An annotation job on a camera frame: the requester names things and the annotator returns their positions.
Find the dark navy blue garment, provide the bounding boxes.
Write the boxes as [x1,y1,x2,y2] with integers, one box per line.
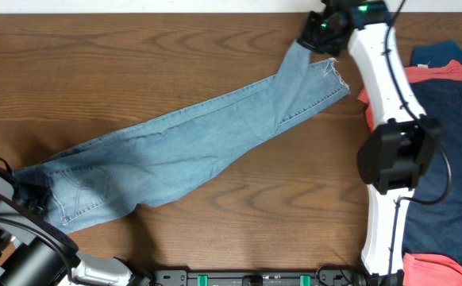
[402,79,462,265]

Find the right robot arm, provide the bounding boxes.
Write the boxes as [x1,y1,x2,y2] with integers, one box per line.
[298,0,452,285]

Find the red orange garment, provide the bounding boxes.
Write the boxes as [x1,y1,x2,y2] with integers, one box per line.
[357,60,462,132]

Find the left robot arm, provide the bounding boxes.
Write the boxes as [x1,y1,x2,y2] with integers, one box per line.
[0,164,154,286]

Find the teal blue garment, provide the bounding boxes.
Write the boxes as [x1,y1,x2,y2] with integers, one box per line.
[410,41,462,68]

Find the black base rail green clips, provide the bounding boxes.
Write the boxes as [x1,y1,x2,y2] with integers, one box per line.
[152,268,368,286]

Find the light blue denim jeans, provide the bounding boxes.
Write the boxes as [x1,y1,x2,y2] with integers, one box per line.
[14,44,349,234]

